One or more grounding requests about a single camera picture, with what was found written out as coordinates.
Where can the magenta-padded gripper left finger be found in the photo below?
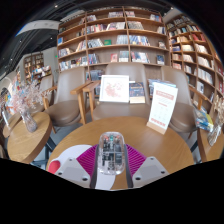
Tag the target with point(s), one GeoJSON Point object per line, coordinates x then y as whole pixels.
{"type": "Point", "coordinates": [85, 161]}

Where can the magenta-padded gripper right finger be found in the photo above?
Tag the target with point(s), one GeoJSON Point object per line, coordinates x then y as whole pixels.
{"type": "Point", "coordinates": [136, 161]}

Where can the transparent computer mouse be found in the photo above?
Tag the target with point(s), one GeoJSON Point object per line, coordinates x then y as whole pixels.
{"type": "Point", "coordinates": [111, 153]}

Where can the white mouse pad, red rest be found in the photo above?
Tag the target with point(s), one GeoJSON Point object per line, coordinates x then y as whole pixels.
{"type": "Point", "coordinates": [68, 151]}

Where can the brown padded armchair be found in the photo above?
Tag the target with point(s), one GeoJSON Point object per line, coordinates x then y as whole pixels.
{"type": "Point", "coordinates": [66, 106]}
{"type": "Point", "coordinates": [123, 110]}
{"type": "Point", "coordinates": [183, 110]}

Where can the white red sign, wooden base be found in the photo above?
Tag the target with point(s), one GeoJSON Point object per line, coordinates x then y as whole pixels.
{"type": "Point", "coordinates": [162, 106]}

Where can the round wooden side table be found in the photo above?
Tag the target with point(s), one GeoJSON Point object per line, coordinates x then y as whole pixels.
{"type": "Point", "coordinates": [26, 143]}
{"type": "Point", "coordinates": [211, 151]}

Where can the glass vase, pink dried flowers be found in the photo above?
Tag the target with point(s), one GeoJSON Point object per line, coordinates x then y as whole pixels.
{"type": "Point", "coordinates": [29, 121]}

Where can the dark cover book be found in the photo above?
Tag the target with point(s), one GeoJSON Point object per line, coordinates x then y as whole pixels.
{"type": "Point", "coordinates": [137, 91]}

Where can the white framed picture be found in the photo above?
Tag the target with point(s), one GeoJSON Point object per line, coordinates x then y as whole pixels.
{"type": "Point", "coordinates": [114, 88]}

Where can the stack of colourful books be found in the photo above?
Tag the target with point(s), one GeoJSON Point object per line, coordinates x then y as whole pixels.
{"type": "Point", "coordinates": [204, 121]}

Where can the glass vase, pale dried flowers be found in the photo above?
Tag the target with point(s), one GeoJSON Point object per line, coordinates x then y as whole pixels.
{"type": "Point", "coordinates": [215, 133]}

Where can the small distant wooden bookshelf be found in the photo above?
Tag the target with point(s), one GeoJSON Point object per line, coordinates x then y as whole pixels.
{"type": "Point", "coordinates": [35, 65]}

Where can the curved wooden bookshelf unit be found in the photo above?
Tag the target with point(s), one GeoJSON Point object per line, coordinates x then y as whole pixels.
{"type": "Point", "coordinates": [196, 50]}

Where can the wide wooden bookshelf unit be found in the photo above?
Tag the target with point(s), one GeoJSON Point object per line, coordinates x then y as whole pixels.
{"type": "Point", "coordinates": [110, 33]}

